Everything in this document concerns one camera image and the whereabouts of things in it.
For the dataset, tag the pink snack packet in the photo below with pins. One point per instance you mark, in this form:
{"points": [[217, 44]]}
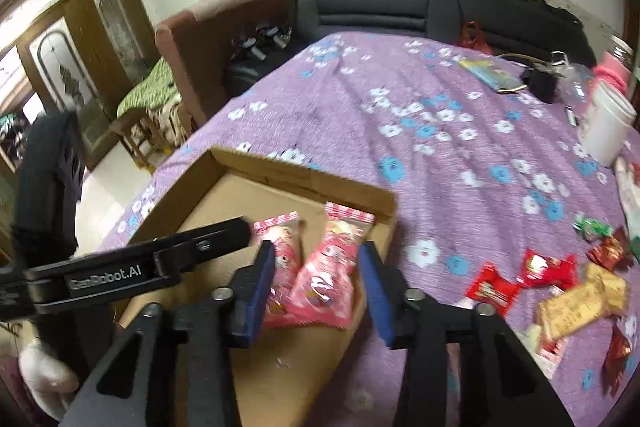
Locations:
{"points": [[286, 252], [327, 272]]}

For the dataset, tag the wooden chair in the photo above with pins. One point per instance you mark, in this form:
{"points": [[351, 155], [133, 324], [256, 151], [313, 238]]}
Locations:
{"points": [[142, 132]]}

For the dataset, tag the pink cup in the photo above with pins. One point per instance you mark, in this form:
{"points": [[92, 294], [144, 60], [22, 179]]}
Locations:
{"points": [[615, 72]]}

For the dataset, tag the green patterned cushion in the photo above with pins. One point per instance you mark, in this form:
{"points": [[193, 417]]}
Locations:
{"points": [[147, 89]]}

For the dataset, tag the clear plastic bottle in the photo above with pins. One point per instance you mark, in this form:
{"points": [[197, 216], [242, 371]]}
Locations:
{"points": [[575, 77]]}

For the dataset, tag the red plastic bag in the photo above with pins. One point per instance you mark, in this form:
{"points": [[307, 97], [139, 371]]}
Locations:
{"points": [[475, 38]]}

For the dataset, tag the dark red wrapped candy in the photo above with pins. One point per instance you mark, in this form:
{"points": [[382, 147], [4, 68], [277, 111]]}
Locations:
{"points": [[607, 252]]}

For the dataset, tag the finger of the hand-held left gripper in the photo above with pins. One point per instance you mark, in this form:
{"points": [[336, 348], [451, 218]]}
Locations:
{"points": [[210, 243]]}

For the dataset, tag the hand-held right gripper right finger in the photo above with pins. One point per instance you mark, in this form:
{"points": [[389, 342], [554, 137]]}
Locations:
{"points": [[377, 297]]}

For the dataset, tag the white cup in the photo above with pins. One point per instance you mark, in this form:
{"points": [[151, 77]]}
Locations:
{"points": [[605, 127]]}

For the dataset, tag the shallow cardboard box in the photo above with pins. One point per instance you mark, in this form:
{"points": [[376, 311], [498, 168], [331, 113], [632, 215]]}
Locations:
{"points": [[285, 382]]}

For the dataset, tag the brown armchair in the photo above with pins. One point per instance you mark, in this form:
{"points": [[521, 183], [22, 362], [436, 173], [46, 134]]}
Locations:
{"points": [[210, 32]]}

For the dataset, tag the white soft bundle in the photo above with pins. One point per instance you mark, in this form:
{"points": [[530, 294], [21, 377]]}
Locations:
{"points": [[45, 377]]}

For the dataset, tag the wooden glass-panel door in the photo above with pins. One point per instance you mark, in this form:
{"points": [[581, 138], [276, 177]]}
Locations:
{"points": [[85, 37]]}

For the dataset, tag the purple floral cloth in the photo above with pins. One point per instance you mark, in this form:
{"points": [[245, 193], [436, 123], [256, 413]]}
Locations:
{"points": [[450, 157]]}

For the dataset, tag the colourful booklet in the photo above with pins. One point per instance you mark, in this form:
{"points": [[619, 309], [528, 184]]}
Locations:
{"points": [[490, 74]]}

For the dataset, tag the black sofa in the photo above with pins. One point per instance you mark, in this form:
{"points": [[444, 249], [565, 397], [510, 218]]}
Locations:
{"points": [[370, 12]]}

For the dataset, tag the small black pouch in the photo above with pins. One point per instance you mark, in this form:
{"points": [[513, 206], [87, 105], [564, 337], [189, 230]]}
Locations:
{"points": [[542, 84]]}

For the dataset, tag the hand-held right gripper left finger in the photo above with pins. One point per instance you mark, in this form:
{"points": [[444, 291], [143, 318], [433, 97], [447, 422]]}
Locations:
{"points": [[261, 292]]}

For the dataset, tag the green wrapped candy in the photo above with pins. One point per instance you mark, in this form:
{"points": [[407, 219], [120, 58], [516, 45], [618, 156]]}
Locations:
{"points": [[590, 227]]}

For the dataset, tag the black devices on sofa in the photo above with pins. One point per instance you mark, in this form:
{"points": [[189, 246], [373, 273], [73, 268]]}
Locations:
{"points": [[260, 42]]}

